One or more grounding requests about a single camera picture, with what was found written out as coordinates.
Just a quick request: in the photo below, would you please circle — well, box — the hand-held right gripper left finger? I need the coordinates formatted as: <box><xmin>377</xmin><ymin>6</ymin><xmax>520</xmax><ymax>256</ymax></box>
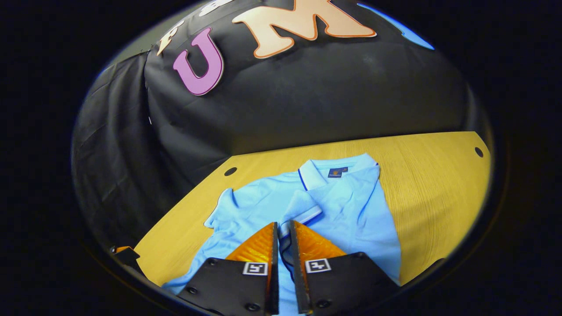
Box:
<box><xmin>176</xmin><ymin>222</ymin><xmax>280</xmax><ymax>316</ymax></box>

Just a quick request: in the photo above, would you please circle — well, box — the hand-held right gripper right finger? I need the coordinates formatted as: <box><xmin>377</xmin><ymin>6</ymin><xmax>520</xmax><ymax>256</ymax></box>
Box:
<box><xmin>289</xmin><ymin>220</ymin><xmax>401</xmax><ymax>315</ymax></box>

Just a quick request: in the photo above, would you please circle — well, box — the light blue T-shirt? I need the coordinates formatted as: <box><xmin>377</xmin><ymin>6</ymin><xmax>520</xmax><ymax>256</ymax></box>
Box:
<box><xmin>162</xmin><ymin>153</ymin><xmax>402</xmax><ymax>316</ymax></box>

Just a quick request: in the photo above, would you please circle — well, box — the black backdrop cloth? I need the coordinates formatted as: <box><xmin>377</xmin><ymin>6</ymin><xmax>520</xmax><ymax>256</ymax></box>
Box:
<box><xmin>70</xmin><ymin>0</ymin><xmax>492</xmax><ymax>251</ymax></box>

